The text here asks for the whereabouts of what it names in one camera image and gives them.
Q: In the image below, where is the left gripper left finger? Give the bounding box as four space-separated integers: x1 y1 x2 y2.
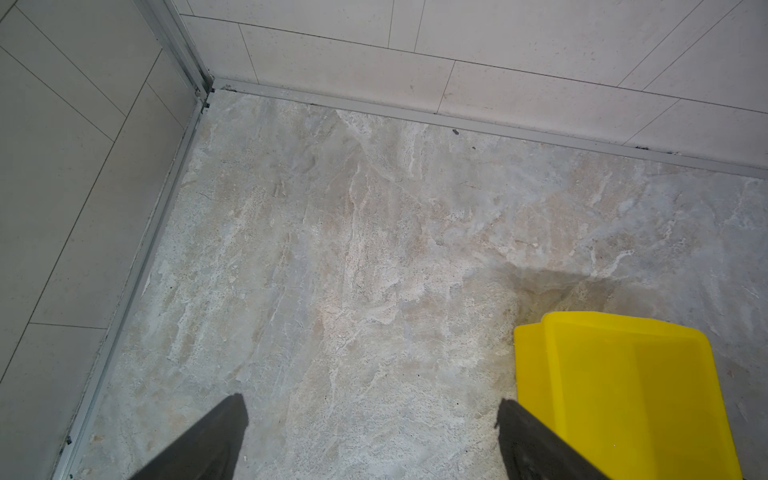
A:
131 393 249 480

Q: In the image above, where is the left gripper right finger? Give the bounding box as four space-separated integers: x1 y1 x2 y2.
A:
495 399 608 480

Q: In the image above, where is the yellow plastic bin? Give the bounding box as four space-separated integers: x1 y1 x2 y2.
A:
514 311 742 479

